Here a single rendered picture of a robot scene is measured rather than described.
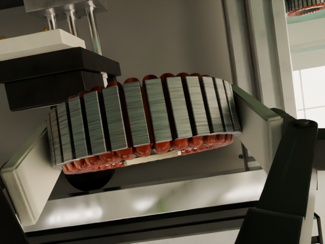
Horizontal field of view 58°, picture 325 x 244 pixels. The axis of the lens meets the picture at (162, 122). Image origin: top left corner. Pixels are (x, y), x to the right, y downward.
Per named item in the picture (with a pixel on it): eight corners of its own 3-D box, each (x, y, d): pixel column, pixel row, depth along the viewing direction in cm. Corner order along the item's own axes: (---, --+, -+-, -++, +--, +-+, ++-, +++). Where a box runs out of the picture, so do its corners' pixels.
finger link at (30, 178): (36, 225, 13) (20, 228, 13) (68, 158, 20) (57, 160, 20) (14, 167, 12) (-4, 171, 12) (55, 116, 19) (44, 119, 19)
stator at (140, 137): (2, 95, 13) (11, 180, 12) (253, 49, 13) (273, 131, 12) (78, 129, 24) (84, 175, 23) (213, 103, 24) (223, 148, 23)
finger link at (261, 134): (266, 119, 13) (284, 116, 13) (224, 85, 19) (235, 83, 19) (270, 180, 14) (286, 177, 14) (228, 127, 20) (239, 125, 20)
